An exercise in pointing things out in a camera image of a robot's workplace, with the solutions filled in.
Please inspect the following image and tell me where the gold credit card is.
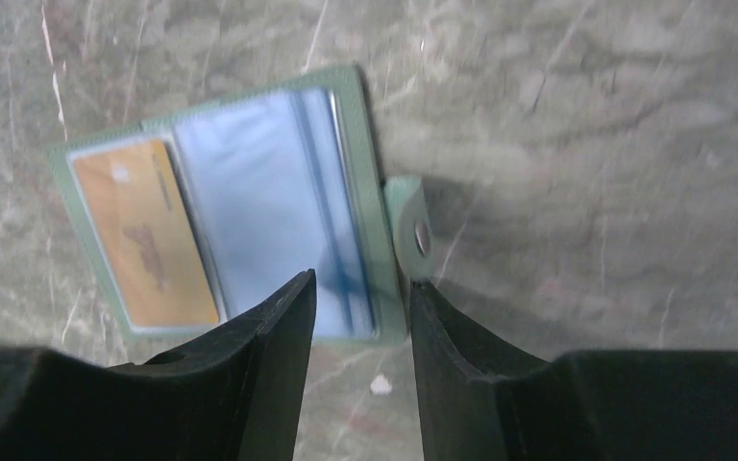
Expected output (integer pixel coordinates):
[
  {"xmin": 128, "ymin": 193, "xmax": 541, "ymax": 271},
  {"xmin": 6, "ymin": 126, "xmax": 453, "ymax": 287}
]
[{"xmin": 67, "ymin": 138, "xmax": 221, "ymax": 330}]

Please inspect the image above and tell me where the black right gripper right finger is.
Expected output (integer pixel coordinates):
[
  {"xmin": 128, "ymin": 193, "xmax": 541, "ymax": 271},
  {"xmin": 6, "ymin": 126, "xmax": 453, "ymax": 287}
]
[{"xmin": 409, "ymin": 282, "xmax": 738, "ymax": 460}]

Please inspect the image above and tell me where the green card holder wallet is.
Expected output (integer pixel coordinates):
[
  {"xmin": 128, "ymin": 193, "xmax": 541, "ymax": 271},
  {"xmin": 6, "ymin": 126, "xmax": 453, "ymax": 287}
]
[{"xmin": 48, "ymin": 63, "xmax": 434, "ymax": 344}]

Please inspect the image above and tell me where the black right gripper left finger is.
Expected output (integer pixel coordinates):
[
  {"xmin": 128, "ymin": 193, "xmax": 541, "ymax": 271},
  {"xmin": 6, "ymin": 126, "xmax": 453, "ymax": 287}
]
[{"xmin": 0, "ymin": 270, "xmax": 316, "ymax": 460}]

